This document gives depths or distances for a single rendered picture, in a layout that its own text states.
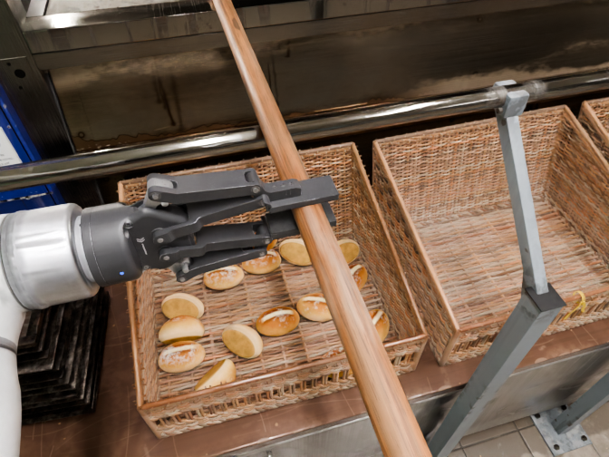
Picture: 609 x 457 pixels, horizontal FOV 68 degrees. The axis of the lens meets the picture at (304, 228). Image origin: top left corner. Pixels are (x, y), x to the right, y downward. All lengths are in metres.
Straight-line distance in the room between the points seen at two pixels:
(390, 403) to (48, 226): 0.31
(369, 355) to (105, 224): 0.25
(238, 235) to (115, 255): 0.12
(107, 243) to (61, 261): 0.04
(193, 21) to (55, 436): 0.84
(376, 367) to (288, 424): 0.66
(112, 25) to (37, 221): 0.54
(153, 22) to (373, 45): 0.45
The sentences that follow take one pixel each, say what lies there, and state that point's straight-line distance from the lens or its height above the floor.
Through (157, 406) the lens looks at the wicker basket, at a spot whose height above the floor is 0.73.
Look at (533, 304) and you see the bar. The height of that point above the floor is 0.94.
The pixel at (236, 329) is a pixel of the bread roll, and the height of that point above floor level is 0.65.
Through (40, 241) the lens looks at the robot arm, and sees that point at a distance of 0.44.
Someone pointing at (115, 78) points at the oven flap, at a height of 1.07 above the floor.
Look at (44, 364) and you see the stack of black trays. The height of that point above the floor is 0.81.
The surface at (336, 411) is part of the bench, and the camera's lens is 1.01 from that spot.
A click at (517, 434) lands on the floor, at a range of 1.74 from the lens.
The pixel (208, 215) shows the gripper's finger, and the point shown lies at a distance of 0.43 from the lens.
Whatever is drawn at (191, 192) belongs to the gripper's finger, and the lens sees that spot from 0.41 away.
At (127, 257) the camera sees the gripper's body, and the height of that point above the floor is 1.21.
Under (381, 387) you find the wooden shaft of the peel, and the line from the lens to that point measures 0.35.
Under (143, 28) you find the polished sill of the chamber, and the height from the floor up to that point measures 1.16.
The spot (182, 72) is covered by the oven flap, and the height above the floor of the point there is 1.06.
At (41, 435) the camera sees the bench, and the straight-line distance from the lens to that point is 1.12.
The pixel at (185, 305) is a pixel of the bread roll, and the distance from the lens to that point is 1.08.
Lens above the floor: 1.52
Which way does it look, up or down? 48 degrees down
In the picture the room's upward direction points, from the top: straight up
